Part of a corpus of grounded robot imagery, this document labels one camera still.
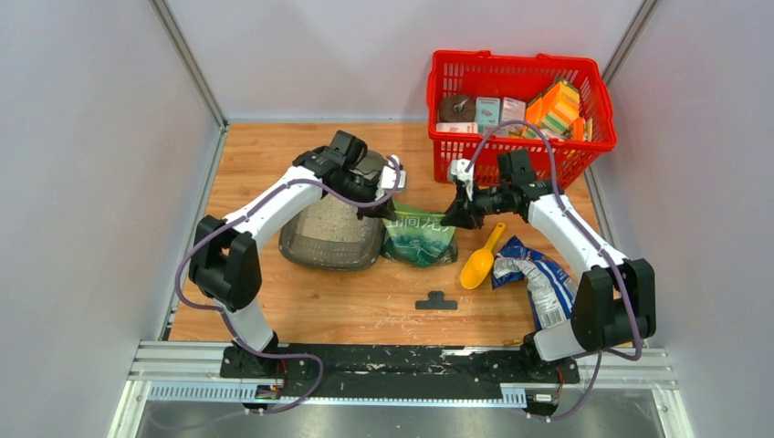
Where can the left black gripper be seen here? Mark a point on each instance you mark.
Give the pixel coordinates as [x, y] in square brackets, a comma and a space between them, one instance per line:
[383, 210]

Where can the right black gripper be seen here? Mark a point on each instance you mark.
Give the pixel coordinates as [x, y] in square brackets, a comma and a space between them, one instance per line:
[464, 213]

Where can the green litter bag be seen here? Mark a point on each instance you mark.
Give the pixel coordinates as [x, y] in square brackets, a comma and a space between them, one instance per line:
[418, 238]

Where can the yellow plastic scoop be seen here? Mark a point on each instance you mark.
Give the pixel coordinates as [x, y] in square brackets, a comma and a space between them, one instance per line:
[479, 264]

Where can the black bag clip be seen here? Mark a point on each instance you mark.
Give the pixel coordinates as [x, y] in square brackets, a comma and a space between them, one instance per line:
[436, 301]

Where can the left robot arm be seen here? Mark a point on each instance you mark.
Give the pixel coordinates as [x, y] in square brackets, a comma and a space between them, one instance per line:
[224, 260]

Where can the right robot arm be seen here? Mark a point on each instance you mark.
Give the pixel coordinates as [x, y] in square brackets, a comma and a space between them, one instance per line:
[615, 301]

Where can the grey litter box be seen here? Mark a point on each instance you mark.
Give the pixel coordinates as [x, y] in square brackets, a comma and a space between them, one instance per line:
[330, 234]

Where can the pink flat box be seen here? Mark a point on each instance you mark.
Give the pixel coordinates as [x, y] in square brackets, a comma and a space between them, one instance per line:
[457, 127]

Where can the teal small box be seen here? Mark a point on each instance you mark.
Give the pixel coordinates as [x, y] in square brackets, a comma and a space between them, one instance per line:
[487, 113]

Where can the pink grey box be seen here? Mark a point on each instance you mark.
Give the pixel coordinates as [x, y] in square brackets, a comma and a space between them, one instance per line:
[512, 109]

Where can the orange box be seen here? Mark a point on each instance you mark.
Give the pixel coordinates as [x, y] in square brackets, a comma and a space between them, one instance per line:
[556, 109]

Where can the brown round item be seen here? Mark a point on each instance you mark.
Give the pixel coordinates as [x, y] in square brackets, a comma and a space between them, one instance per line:
[457, 108]

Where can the blue crumpled bag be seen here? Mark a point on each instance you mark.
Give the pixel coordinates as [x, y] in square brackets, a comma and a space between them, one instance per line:
[551, 290]

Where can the red shopping basket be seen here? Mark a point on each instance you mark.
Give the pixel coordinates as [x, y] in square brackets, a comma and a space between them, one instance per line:
[482, 74]

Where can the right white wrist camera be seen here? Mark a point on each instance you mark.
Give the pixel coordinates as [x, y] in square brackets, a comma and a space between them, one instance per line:
[461, 172]

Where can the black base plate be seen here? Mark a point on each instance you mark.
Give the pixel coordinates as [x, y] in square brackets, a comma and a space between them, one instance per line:
[392, 371]

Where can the aluminium rail frame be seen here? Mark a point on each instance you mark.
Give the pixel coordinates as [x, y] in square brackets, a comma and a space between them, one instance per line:
[174, 389]

